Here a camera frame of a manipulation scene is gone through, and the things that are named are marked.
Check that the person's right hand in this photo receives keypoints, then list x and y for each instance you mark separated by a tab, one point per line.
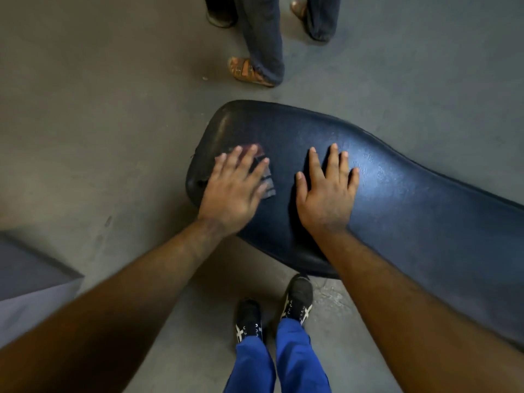
327	200

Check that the person's left hand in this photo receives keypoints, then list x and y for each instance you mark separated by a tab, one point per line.
229	196

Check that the person's left middle finger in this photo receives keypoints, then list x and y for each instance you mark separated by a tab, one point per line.
249	159

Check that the person's right little finger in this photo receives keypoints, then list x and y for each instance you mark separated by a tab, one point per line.
353	180

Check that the person's right middle finger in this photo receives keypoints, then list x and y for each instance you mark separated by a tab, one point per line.
333	163

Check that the person's right thumb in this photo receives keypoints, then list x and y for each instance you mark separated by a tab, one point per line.
302	188

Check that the person's left little finger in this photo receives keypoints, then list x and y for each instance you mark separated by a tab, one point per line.
219	165

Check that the reddish grey sandpaper piece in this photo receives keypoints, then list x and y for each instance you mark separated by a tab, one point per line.
269	189

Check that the dark blue moulded seat shell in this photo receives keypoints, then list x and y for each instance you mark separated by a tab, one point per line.
409	208

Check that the person's left forearm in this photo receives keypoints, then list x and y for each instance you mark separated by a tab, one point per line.
123	306

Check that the person's right forearm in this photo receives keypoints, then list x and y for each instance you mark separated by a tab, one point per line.
409	319

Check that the person's black right shoe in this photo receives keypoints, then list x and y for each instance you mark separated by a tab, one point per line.
298	298

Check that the person's black shoe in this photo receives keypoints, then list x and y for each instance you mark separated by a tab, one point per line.
248	319
298	298

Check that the person's black left shoe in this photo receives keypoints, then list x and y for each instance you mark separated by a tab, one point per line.
248	319

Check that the person's blue trousers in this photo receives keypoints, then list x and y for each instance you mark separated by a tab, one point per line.
294	360

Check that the grey block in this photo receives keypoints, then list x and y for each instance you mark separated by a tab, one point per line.
28	274

